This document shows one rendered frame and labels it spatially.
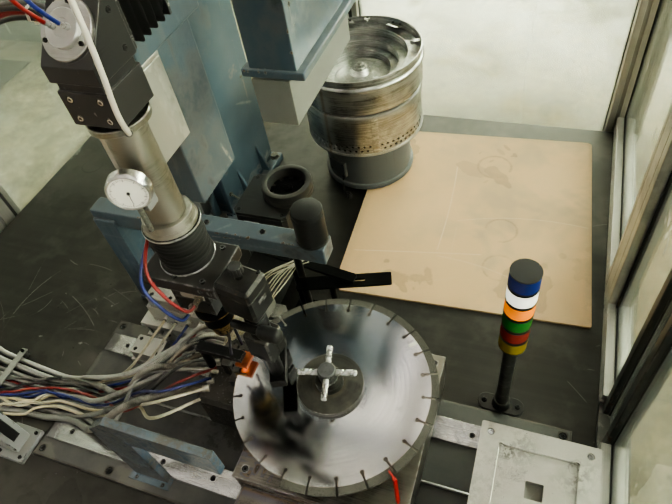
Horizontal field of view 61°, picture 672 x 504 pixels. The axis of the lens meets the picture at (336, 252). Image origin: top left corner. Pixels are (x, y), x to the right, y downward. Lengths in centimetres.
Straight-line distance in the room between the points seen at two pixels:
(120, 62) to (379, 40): 98
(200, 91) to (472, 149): 96
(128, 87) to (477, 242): 97
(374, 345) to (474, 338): 31
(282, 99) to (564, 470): 72
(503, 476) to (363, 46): 105
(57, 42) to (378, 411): 67
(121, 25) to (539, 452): 81
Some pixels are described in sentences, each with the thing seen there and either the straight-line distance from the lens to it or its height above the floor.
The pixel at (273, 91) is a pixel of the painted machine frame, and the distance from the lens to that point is 96.
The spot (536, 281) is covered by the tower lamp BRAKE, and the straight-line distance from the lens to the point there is 82.
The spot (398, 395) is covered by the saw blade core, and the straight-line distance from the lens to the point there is 95.
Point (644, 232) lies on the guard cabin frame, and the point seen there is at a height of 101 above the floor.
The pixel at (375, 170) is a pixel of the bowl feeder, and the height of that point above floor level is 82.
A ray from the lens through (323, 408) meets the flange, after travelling 94.
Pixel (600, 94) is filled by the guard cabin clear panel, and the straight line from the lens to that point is 175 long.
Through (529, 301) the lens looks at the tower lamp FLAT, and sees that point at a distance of 85.
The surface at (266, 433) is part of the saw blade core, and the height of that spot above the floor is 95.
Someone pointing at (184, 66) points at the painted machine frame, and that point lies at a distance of 83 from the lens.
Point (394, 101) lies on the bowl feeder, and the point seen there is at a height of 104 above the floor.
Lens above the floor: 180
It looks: 48 degrees down
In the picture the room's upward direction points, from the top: 11 degrees counter-clockwise
